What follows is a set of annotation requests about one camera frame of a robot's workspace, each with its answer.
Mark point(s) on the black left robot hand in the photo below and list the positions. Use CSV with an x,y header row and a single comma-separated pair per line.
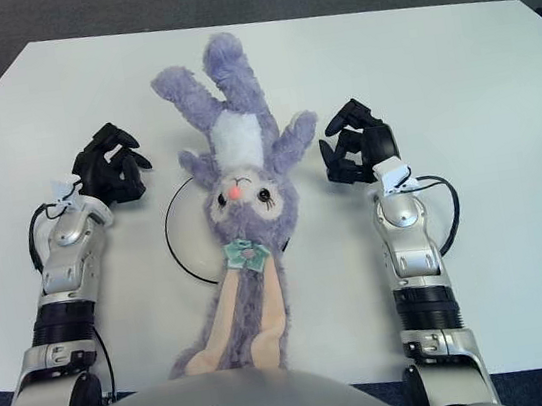
x,y
95,172

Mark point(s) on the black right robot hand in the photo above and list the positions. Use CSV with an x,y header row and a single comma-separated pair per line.
x,y
381,144

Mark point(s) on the purple plush bunny doll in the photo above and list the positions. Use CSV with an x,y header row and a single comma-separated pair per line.
x,y
246,206

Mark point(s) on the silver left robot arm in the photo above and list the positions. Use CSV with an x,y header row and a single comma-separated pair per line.
x,y
70,266

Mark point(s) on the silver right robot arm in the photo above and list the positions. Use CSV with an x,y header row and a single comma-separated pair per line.
x,y
414,253

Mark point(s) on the white plate black rim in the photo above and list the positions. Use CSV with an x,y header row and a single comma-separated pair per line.
x,y
187,235

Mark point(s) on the white wrist sensor box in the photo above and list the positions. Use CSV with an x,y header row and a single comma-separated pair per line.
x,y
393,173
65,194

